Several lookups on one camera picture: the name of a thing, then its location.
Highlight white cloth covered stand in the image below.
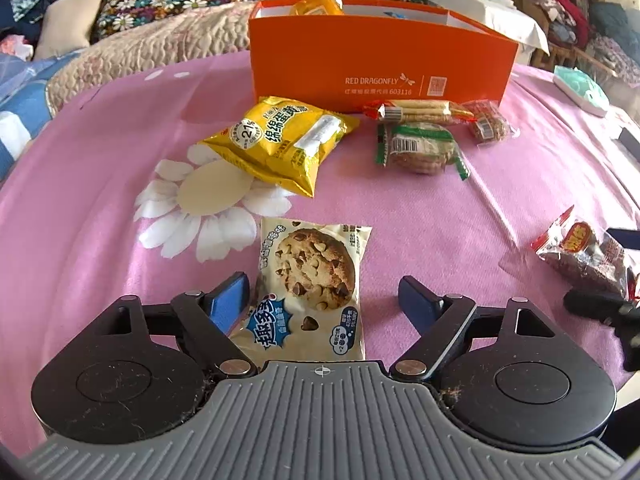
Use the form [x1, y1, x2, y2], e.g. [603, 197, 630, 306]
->
[427, 0, 549, 54]

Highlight blue striped blanket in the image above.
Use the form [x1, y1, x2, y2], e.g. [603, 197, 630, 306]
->
[1, 51, 80, 181]

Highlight small clear muffin packet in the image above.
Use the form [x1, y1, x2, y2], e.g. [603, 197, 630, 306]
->
[464, 100, 515, 144]

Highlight pink floral tablecloth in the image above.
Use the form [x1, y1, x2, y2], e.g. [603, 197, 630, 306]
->
[1, 53, 639, 455]

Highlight large yellow cake packet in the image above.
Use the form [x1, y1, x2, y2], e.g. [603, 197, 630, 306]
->
[202, 96, 359, 197]

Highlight teal tissue pack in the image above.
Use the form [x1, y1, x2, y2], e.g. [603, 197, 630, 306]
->
[552, 65, 610, 118]

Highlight beige pillow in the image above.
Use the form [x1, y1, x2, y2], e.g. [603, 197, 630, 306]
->
[34, 0, 102, 60]

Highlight gold yellow snack packet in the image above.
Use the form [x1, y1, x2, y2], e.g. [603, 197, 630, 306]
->
[290, 0, 344, 15]

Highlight red clear candy packet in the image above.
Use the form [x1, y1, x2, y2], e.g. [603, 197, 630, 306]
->
[530, 206, 639, 301]

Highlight wicker chair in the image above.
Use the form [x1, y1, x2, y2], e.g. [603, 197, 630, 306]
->
[529, 44, 617, 78]

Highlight orange cardboard box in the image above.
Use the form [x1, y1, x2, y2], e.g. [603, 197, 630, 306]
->
[248, 0, 518, 113]

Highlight green round biscuit packet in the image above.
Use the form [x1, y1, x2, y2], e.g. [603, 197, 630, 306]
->
[376, 122, 470, 181]

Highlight white chocolate cookie packet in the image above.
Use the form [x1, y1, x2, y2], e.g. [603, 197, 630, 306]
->
[231, 218, 372, 366]

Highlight black remote control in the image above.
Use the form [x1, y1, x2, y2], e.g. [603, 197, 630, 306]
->
[617, 128, 640, 162]

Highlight long biscuit stick packet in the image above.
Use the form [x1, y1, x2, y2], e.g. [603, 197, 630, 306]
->
[363, 100, 476, 125]

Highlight quilted beige sofa cover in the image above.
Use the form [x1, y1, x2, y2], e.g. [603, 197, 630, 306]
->
[46, 1, 255, 115]

